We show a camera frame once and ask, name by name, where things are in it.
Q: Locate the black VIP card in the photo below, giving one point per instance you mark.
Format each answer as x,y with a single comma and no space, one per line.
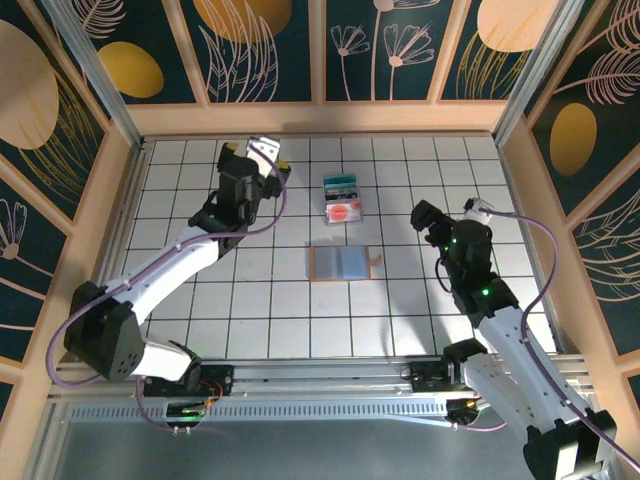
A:
342,196

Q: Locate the teal credit card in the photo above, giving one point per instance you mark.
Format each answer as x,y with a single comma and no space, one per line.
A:
340,181

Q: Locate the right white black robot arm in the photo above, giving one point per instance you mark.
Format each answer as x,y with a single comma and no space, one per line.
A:
505,345

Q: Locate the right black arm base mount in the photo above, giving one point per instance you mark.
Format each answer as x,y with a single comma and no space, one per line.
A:
425,380

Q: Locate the white card red circles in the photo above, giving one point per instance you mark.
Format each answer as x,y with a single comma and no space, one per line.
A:
340,212

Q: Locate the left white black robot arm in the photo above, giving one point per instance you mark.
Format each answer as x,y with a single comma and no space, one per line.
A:
165,272

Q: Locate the aluminium side rail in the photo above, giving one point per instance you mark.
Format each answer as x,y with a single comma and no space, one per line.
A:
127,200

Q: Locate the grey metal base plate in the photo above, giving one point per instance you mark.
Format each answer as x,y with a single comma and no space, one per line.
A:
320,450

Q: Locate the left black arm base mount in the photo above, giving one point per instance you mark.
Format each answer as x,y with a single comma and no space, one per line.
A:
220,377

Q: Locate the controller circuit board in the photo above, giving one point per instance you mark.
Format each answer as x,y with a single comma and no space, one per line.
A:
185,412
462,410

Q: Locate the aluminium rail frame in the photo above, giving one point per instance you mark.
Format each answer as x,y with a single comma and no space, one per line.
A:
320,375

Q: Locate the aluminium corner post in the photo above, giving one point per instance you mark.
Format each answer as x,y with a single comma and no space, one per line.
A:
537,70
95,70

